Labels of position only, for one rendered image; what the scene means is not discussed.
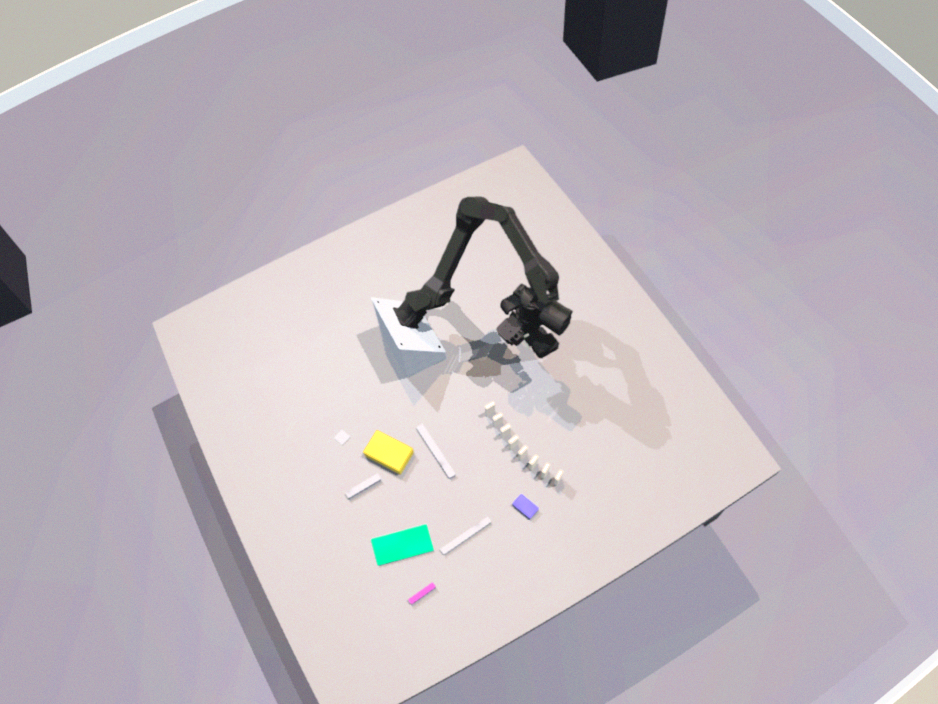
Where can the small pink cube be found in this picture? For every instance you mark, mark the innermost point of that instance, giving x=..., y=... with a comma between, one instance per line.
x=422, y=593

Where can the purple rectangular block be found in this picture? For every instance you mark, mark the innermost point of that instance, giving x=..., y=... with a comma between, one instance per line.
x=525, y=506

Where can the green flat block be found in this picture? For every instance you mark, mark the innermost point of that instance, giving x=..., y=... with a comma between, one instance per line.
x=403, y=544

